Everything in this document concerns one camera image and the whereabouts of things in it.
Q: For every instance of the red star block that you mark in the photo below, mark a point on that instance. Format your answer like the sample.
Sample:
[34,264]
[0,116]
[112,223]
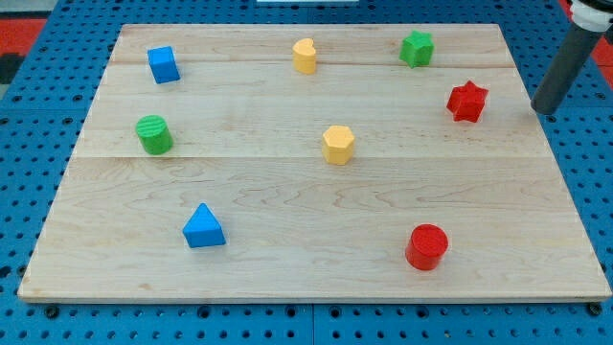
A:
[467,102]

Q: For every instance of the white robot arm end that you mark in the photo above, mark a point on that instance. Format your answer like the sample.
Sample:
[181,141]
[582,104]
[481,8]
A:
[592,16]

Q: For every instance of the wooden board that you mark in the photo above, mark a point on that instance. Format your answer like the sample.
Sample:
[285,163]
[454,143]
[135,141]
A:
[247,141]

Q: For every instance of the green star block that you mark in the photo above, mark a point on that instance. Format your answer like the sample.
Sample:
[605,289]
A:
[416,49]

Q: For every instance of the yellow hexagon block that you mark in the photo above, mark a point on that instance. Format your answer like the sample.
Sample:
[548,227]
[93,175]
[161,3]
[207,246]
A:
[338,145]

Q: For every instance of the blue triangle block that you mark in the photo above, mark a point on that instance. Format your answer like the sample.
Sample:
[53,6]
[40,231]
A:
[203,229]

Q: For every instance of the yellow heart block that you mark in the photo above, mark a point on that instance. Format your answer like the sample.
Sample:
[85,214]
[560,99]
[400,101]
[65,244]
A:
[304,56]

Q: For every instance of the red cylinder block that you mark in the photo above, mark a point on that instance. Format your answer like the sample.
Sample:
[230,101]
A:
[426,247]

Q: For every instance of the green cylinder block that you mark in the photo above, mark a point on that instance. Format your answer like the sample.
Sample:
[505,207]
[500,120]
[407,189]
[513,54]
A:
[154,134]

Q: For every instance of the blue cube block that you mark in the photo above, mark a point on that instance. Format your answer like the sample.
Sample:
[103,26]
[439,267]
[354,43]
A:
[162,65]

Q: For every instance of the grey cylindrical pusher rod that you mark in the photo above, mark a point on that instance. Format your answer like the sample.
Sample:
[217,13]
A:
[573,52]

